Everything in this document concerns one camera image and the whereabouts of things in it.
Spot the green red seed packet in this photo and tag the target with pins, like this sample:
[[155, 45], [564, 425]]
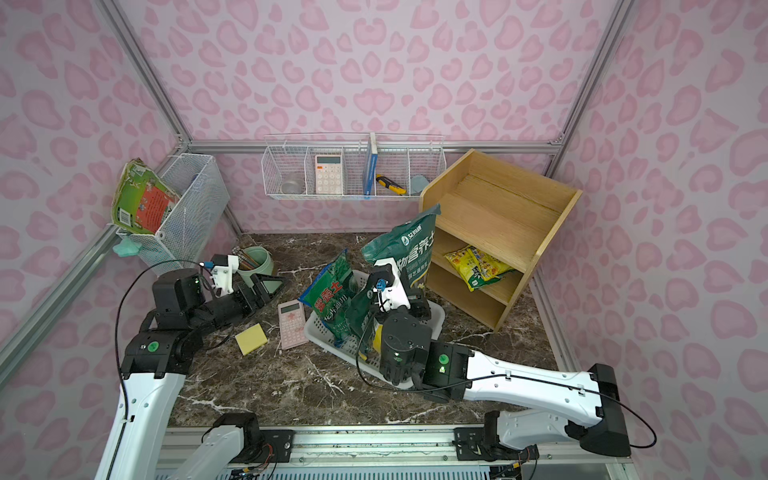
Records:
[[142, 201]]

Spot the white wire rack back wall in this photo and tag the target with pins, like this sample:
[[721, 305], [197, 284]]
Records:
[[401, 157]]

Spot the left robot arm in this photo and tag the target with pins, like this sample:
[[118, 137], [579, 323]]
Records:
[[153, 370]]

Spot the yellow utility knife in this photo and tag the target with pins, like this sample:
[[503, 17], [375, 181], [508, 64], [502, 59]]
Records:
[[390, 185]]

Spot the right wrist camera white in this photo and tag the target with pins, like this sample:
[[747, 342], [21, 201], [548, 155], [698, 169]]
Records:
[[387, 286]]

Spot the blue book in rack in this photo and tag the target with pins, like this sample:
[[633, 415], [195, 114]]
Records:
[[370, 166]]

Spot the coloured pencils in cup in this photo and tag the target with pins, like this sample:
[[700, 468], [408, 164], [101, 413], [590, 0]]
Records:
[[246, 259]]

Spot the mint green pen cup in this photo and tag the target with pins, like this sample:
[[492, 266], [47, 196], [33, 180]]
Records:
[[263, 257]]

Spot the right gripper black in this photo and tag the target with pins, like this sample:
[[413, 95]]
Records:
[[414, 306]]

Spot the clear tape roll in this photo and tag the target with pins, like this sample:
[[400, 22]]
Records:
[[293, 184]]

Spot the pink calculator on table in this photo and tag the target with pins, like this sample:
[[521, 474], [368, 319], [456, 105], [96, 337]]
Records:
[[291, 324]]

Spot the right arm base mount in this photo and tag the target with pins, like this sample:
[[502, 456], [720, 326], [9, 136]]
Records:
[[470, 445]]

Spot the white plastic perforated basket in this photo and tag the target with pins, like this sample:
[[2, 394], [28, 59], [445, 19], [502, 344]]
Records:
[[318, 334]]

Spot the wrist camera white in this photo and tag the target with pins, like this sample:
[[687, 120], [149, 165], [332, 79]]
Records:
[[387, 286], [221, 269]]

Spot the yellow sticky note pad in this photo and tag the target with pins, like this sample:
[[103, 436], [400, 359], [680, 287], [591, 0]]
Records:
[[251, 339]]

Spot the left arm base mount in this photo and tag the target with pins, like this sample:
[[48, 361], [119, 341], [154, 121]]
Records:
[[243, 446]]

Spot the yellow fertilizer packet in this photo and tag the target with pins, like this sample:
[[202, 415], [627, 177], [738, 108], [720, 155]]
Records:
[[476, 268]]

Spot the pink white calculator in rack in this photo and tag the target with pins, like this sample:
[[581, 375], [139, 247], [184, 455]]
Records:
[[329, 174]]

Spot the wooden shelf unit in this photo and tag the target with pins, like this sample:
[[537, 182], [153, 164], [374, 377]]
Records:
[[503, 210]]

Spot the light green blue soil bag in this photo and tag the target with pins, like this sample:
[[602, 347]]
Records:
[[330, 295]]

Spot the dark green soil bag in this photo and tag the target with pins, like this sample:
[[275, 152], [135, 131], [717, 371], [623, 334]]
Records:
[[409, 244], [362, 316]]

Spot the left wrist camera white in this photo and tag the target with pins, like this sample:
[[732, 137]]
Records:
[[221, 269]]

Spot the dark green soil bag front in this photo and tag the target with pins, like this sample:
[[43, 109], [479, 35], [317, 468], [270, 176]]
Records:
[[362, 316]]

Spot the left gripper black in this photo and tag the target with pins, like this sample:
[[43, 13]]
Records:
[[249, 294]]

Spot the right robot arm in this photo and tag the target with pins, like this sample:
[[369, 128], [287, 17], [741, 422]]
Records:
[[581, 406]]

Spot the white wire basket left wall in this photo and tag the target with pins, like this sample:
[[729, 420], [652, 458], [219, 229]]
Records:
[[189, 224]]

